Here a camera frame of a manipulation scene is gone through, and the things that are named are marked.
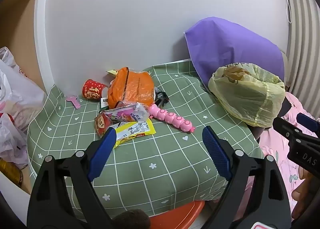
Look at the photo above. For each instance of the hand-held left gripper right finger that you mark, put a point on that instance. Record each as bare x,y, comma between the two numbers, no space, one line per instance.
217,153

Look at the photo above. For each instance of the red paper cup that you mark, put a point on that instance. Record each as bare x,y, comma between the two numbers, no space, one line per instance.
93,89

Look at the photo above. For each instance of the yellow snack packet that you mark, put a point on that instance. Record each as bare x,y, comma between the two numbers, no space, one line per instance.
135,130

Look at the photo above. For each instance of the pink floral blanket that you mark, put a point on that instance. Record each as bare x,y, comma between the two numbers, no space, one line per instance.
280,149

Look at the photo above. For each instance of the pink and white snack wrapper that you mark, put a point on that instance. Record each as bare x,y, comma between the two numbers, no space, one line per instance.
125,114

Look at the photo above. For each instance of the orange plastic bag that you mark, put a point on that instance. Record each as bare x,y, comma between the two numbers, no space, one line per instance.
132,86

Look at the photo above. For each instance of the bin with yellow liner bag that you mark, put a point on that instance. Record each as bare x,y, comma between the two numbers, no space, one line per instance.
245,94

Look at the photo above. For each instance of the person's right hand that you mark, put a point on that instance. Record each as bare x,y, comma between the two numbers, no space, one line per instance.
306,194

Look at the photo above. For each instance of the wooden shelf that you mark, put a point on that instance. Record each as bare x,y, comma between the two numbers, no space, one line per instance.
17,7

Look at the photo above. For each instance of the green checked tablecloth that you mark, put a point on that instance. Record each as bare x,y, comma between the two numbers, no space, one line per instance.
162,159

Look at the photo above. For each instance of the purple fabric bag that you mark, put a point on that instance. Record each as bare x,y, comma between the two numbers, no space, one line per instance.
225,44

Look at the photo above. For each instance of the pink plastic spoon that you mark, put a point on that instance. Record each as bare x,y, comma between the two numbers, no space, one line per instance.
74,101

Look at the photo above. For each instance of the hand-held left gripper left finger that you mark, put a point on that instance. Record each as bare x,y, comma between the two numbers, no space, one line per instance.
103,153

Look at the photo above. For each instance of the red snack packet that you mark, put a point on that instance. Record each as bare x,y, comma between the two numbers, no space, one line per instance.
101,123

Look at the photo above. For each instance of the person's left hand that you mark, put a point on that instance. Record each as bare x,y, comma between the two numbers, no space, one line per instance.
131,220

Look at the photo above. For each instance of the black wrapper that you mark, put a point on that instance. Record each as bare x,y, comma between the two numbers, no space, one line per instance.
161,98

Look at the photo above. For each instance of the orange plastic stool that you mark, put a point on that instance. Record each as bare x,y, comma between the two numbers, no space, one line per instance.
175,216

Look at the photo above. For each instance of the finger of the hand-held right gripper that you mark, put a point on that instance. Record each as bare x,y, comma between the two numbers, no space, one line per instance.
308,122
287,129

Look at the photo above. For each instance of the grey pleated curtain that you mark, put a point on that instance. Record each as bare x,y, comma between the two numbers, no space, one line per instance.
305,44

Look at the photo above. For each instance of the white plastic bag red print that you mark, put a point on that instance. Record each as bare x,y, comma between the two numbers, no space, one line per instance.
17,89

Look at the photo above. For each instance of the translucent plastic bag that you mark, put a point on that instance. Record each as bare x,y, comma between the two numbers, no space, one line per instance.
10,139

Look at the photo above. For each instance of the gold tin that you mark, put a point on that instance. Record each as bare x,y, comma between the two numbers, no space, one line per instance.
10,174

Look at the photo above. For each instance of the pink caterpillar toy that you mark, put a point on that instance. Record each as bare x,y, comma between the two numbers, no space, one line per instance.
172,118

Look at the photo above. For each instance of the beige padded headboard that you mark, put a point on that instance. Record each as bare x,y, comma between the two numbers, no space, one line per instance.
283,55

